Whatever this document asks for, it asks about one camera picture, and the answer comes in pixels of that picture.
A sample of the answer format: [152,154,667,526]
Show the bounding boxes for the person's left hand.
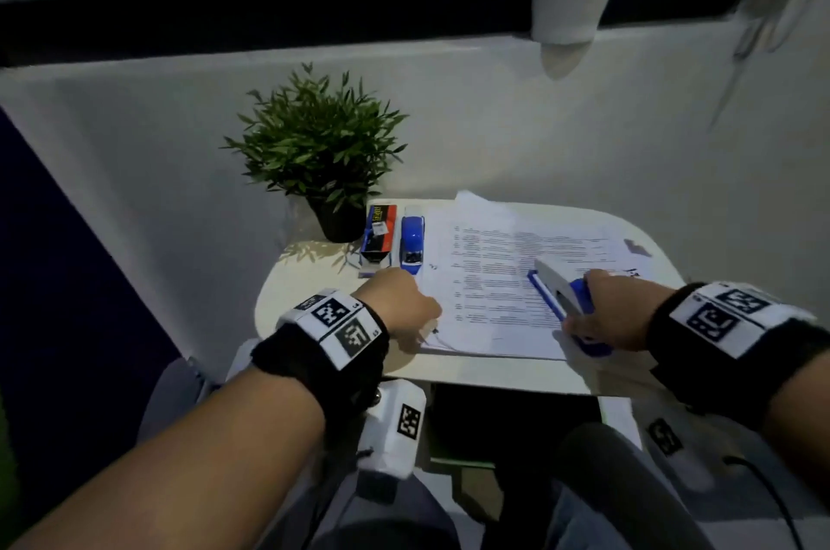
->
[352,266,444,344]

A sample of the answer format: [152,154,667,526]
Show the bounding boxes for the person's right hand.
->
[562,268,677,354]

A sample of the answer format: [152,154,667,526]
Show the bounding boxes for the blue white stapler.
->
[399,214,427,277]
[526,257,616,358]

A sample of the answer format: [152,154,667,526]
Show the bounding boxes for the blue staples box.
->
[357,203,399,279]

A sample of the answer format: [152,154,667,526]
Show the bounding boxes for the stack of printed papers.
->
[417,189,651,362]

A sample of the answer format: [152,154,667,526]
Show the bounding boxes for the person's left forearm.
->
[11,366,327,550]

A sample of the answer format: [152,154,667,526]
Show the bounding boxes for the person's grey trousers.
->
[310,421,716,550]

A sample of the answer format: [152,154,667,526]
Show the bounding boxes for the green flat board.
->
[426,454,499,471]

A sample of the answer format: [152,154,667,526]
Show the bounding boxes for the green potted plant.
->
[221,62,411,245]

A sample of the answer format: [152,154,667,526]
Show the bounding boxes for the grey round stool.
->
[136,356,210,442]

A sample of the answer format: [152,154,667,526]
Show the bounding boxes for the black right wrist strap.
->
[646,280,830,432]

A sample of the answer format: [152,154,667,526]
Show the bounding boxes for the black wrist strap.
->
[250,288,393,422]
[646,280,830,432]

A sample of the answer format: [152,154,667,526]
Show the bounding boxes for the black left wrist strap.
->
[250,288,393,422]

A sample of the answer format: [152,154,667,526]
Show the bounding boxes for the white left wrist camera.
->
[355,378,429,482]

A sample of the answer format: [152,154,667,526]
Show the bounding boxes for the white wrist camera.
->
[637,399,719,494]
[355,378,429,482]

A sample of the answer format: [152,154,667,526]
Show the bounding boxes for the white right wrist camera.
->
[637,399,719,494]

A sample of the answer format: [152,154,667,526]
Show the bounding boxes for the black left camera cable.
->
[300,451,379,550]

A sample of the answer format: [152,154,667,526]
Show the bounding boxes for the black camera cable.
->
[300,451,379,550]
[721,454,807,550]

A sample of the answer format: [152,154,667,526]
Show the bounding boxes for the black right camera cable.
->
[721,454,807,550]

